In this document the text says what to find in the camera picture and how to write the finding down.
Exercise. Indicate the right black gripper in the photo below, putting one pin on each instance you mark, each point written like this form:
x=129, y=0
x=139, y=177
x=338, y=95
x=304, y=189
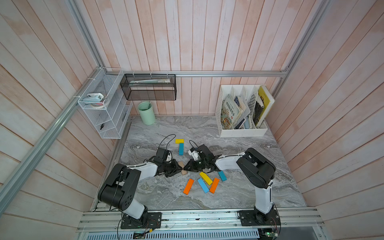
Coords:
x=191, y=165

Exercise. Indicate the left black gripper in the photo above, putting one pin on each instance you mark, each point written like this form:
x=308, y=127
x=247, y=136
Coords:
x=176, y=168

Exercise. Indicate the long yellow block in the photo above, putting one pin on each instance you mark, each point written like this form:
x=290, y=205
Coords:
x=206, y=178

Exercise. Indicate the natural wood block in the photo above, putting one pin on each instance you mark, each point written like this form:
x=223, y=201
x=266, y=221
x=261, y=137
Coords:
x=182, y=165

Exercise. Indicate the teal block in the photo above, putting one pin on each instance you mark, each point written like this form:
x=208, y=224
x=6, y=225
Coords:
x=222, y=176
x=181, y=149

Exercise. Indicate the orange block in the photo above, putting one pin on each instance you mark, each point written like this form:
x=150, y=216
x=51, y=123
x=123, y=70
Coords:
x=214, y=185
x=188, y=186

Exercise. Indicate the short yellow block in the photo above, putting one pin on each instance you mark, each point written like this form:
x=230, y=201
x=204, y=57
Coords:
x=179, y=141

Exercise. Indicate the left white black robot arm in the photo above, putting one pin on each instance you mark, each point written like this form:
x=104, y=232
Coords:
x=120, y=186

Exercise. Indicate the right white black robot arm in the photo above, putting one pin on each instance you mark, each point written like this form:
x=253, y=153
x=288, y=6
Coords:
x=258, y=169

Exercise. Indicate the light blue block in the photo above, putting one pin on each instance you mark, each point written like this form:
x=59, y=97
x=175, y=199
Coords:
x=203, y=185

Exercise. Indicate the grey blue books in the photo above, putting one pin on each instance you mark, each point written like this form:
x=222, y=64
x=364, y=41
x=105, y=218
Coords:
x=245, y=111

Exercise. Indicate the illustrated children's book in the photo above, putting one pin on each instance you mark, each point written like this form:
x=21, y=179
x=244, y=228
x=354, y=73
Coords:
x=230, y=113

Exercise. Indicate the white file organizer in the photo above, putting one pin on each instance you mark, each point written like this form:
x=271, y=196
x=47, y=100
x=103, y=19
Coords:
x=249, y=93

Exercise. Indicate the mint green cup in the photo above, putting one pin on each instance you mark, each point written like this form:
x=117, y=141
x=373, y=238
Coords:
x=146, y=112

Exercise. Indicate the papers in black basket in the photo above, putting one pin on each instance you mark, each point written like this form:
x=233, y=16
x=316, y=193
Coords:
x=150, y=83

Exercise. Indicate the yellow book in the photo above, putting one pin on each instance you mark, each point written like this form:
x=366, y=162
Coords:
x=264, y=104

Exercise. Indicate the white tape dispenser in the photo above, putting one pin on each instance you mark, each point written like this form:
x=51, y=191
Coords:
x=94, y=100

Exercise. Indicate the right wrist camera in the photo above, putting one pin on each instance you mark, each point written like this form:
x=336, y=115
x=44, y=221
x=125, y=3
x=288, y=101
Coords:
x=201, y=153

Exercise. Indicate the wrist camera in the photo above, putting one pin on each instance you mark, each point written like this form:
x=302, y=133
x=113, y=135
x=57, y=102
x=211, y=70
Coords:
x=201, y=153
x=163, y=156

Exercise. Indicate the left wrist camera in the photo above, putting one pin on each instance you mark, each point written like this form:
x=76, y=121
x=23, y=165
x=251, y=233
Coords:
x=163, y=156

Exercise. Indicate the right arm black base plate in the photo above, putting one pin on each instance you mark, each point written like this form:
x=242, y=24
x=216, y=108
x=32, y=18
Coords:
x=256, y=218

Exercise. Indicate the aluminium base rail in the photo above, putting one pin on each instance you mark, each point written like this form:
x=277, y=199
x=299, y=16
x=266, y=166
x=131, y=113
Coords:
x=204, y=219

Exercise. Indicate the black mesh wall basket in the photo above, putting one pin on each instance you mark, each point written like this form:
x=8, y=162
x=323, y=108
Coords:
x=168, y=93

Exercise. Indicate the white wire shelf rack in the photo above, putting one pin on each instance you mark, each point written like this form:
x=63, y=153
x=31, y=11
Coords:
x=109, y=121

